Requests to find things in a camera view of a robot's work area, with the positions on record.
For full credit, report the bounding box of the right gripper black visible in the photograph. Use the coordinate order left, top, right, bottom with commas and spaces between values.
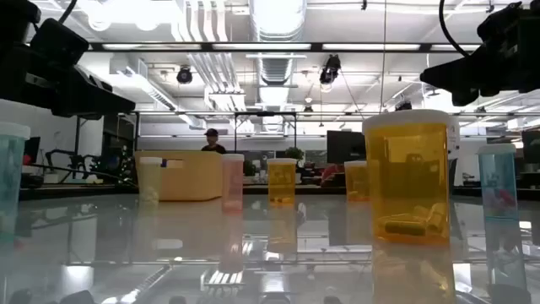
419, 2, 524, 106

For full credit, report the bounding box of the green potted plant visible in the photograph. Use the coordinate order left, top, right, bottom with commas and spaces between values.
284, 145, 305, 174

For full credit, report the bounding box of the black computer monitor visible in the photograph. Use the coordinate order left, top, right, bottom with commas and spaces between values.
521, 130, 540, 165
23, 136, 41, 166
326, 130, 366, 165

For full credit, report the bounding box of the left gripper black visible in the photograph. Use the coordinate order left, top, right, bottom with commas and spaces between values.
0, 19, 137, 121

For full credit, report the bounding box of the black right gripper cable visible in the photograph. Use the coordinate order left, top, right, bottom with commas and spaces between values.
437, 0, 470, 57

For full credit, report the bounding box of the cream round disc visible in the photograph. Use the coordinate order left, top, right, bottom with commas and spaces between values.
361, 109, 451, 247

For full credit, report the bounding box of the black metal rig frame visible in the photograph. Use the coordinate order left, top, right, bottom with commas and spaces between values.
74, 110, 140, 187

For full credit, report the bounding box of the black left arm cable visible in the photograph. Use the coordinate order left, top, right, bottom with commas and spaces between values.
29, 162, 138, 187

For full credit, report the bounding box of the small white cap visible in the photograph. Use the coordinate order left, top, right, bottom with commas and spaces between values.
0, 122, 31, 244

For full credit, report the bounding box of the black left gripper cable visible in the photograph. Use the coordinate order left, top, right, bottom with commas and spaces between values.
57, 0, 79, 25

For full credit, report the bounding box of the small white cylinder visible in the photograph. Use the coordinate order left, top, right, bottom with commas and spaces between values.
477, 143, 518, 221

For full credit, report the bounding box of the pink pill bottle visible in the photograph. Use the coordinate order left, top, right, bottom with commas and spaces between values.
221, 153, 246, 213

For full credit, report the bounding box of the person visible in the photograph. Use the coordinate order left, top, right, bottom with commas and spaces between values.
319, 163, 346, 188
200, 128, 229, 155

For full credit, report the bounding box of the white pillar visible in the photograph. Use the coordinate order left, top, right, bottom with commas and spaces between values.
423, 90, 462, 160

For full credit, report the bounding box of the orange plastic bin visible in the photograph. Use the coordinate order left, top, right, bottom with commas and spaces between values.
133, 150, 224, 202

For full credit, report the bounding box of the amber pill bottle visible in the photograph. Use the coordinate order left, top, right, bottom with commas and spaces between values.
266, 157, 298, 207
343, 160, 367, 203

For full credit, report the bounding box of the silver ventilation duct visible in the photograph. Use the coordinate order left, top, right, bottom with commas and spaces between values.
248, 0, 307, 85

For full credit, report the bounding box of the black overhead light bar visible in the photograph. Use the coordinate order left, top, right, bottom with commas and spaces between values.
86, 41, 482, 54

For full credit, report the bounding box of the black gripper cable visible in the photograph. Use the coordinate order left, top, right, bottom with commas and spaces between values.
57, 0, 79, 25
437, 0, 470, 57

